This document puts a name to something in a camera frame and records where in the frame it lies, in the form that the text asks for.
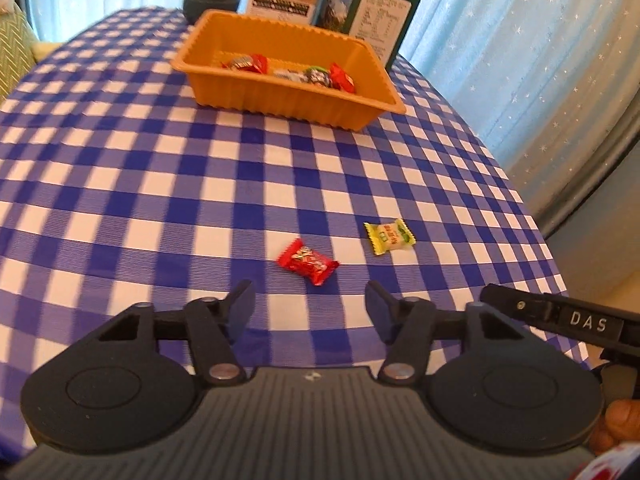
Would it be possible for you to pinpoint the grey curtain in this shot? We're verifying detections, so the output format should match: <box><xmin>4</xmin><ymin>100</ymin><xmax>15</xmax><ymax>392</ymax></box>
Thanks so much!
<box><xmin>505</xmin><ymin>105</ymin><xmax>640</xmax><ymax>241</ymax></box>

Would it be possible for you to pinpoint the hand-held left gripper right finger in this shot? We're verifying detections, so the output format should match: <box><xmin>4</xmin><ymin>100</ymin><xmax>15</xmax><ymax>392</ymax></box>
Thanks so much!
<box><xmin>365</xmin><ymin>279</ymin><xmax>524</xmax><ymax>386</ymax></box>

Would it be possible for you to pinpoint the yellow candy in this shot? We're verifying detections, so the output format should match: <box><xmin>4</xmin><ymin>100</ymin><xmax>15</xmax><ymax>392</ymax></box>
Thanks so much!
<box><xmin>363</xmin><ymin>218</ymin><xmax>417</xmax><ymax>257</ymax></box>

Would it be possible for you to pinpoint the small red candy packet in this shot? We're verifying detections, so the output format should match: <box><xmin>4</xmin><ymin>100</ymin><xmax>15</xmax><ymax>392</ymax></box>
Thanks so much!
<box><xmin>277</xmin><ymin>238</ymin><xmax>341</xmax><ymax>287</ymax></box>

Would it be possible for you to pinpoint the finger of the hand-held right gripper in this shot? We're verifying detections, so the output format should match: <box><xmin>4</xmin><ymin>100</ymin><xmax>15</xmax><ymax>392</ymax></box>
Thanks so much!
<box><xmin>479</xmin><ymin>282</ymin><xmax>561</xmax><ymax>335</ymax></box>

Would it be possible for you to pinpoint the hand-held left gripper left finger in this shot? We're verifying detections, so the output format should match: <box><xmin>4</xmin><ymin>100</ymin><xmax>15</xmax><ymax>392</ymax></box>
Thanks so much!
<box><xmin>96</xmin><ymin>279</ymin><xmax>257</xmax><ymax>387</ymax></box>

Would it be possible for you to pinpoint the green chevron pillow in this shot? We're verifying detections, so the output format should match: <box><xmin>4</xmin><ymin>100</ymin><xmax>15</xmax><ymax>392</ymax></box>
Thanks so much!
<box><xmin>0</xmin><ymin>2</ymin><xmax>41</xmax><ymax>106</ymax></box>

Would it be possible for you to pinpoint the green cardboard box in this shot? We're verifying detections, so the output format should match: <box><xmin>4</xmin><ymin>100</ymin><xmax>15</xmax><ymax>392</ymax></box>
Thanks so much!
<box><xmin>315</xmin><ymin>0</ymin><xmax>425</xmax><ymax>73</ymax></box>

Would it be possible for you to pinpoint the red candy dark print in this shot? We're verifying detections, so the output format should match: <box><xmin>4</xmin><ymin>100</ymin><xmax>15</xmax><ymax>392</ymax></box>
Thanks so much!
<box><xmin>221</xmin><ymin>54</ymin><xmax>269</xmax><ymax>75</ymax></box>

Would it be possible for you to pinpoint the person's right hand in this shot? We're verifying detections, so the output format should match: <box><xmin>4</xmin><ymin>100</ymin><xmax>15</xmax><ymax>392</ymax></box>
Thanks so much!
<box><xmin>590</xmin><ymin>399</ymin><xmax>640</xmax><ymax>456</ymax></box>

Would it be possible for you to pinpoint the blue white checked tablecloth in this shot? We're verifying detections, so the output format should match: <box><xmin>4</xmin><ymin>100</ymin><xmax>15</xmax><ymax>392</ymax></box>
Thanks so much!
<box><xmin>0</xmin><ymin>6</ymin><xmax>601</xmax><ymax>461</ymax></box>

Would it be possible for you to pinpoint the orange plastic tray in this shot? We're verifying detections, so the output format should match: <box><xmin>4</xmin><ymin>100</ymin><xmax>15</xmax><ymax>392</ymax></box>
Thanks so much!
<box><xmin>171</xmin><ymin>9</ymin><xmax>407</xmax><ymax>132</ymax></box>

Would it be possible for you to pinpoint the red white patterned cloth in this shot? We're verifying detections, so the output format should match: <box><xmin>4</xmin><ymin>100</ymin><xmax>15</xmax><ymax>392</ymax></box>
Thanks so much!
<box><xmin>575</xmin><ymin>442</ymin><xmax>640</xmax><ymax>480</ymax></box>

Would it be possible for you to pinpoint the large red snack packet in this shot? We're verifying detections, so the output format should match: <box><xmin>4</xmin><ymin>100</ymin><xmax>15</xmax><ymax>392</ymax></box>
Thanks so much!
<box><xmin>329</xmin><ymin>62</ymin><xmax>357</xmax><ymax>94</ymax></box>

